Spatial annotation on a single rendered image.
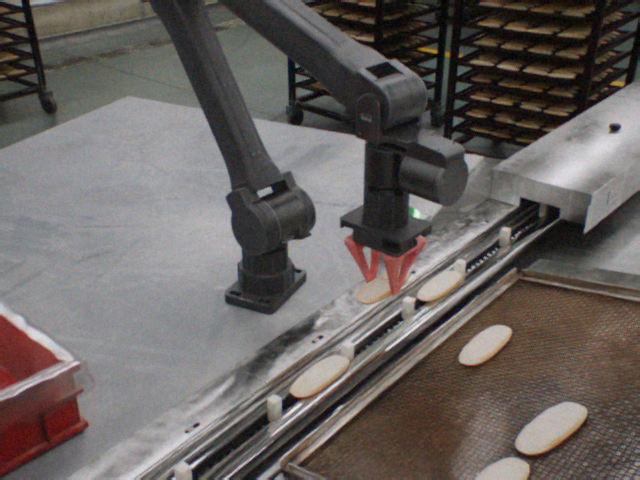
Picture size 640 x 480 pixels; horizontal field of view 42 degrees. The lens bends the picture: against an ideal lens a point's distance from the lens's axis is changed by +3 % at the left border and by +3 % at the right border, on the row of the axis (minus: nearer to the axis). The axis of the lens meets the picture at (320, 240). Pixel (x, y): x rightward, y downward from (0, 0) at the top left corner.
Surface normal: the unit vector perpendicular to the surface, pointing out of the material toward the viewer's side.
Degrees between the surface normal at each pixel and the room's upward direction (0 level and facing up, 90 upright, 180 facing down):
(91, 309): 0
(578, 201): 90
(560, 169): 0
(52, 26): 90
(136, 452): 0
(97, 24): 90
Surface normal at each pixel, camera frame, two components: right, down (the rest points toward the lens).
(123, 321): 0.00, -0.88
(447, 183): 0.71, 0.33
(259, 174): 0.59, -0.21
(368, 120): -0.70, 0.33
